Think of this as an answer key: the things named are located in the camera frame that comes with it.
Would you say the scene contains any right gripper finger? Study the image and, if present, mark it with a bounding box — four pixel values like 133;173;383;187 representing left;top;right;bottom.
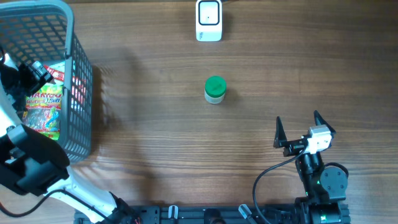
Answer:
273;116;287;148
313;110;336;136

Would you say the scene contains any light teal tissue pack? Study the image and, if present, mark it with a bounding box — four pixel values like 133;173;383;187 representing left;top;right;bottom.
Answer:
49;61;65;72

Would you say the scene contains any Haribo gummy worms bag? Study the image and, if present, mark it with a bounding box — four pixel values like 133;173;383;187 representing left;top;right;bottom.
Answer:
22;84;63;140

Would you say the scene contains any green lid plastic jar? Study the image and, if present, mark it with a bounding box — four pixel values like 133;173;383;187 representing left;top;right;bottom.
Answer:
204;76;226;104

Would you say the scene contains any red snack stick packet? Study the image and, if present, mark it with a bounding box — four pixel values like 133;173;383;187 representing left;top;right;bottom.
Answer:
44;65;86;88

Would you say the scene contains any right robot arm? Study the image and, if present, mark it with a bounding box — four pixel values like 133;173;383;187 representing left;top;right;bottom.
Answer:
274;111;351;223

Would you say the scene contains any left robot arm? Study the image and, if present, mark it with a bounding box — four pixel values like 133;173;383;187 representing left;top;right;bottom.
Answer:
1;52;141;223

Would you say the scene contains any white barcode scanner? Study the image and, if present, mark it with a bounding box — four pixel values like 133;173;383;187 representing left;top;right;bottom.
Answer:
195;0;223;42

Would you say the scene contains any grey plastic mesh basket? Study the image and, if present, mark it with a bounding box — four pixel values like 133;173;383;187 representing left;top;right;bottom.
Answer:
1;1;94;164

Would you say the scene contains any left black cable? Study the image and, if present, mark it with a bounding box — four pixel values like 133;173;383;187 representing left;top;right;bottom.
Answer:
0;188;109;222

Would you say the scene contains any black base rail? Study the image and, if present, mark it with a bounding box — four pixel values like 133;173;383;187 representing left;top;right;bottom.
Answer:
73;203;351;224

